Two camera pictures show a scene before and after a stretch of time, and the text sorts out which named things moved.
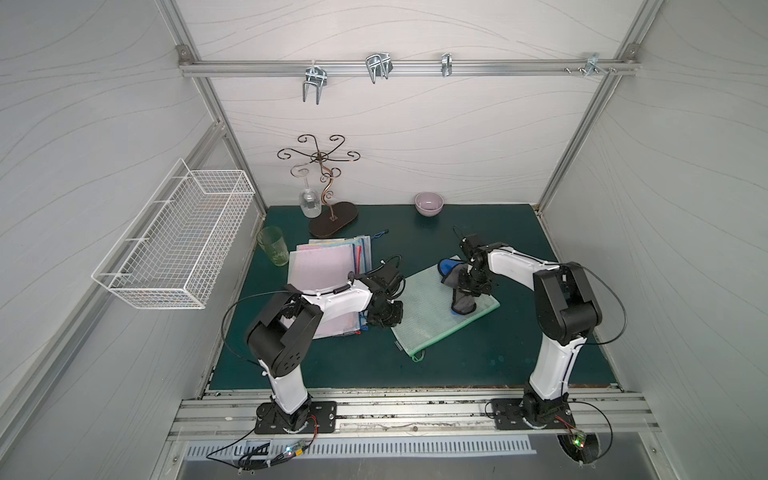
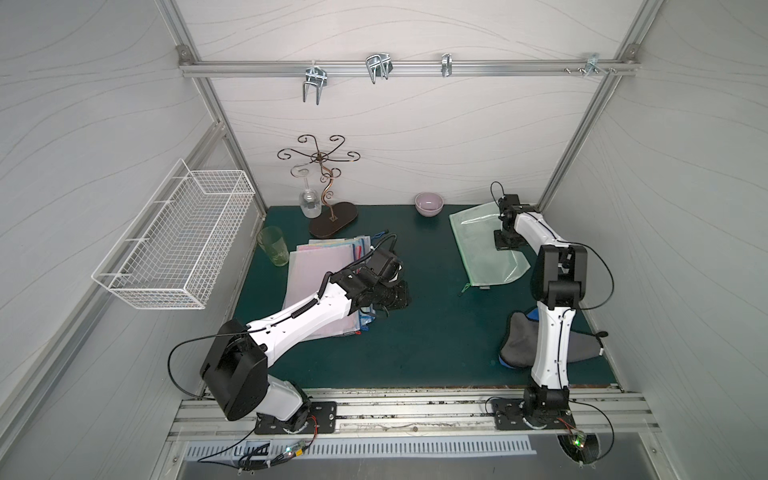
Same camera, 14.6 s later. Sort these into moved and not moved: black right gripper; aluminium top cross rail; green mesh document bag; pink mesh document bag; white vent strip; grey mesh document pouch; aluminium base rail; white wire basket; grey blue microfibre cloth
Moved: green mesh document bag; black right gripper; grey blue microfibre cloth
Not moved: aluminium base rail; white wire basket; aluminium top cross rail; white vent strip; grey mesh document pouch; pink mesh document bag
